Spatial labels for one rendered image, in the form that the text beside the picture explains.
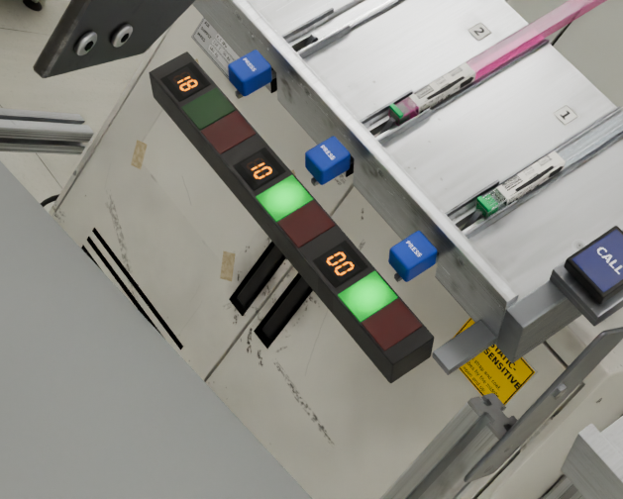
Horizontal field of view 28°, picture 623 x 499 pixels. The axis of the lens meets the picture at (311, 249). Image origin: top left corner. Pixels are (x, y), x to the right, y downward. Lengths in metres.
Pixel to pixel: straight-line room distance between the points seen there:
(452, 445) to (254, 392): 0.54
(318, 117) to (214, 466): 0.35
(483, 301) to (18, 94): 1.51
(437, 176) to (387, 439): 0.46
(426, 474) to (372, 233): 0.43
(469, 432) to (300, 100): 0.31
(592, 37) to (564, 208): 2.09
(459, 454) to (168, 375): 0.26
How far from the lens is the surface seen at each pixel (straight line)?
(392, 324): 0.94
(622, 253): 0.93
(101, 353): 0.82
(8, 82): 2.36
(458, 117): 1.03
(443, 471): 0.99
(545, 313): 0.93
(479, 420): 0.98
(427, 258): 0.94
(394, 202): 0.99
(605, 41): 3.06
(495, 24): 1.10
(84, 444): 0.75
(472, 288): 0.95
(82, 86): 2.49
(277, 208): 0.99
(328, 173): 0.99
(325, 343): 1.42
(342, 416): 1.41
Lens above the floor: 1.07
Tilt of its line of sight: 26 degrees down
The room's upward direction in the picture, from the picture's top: 37 degrees clockwise
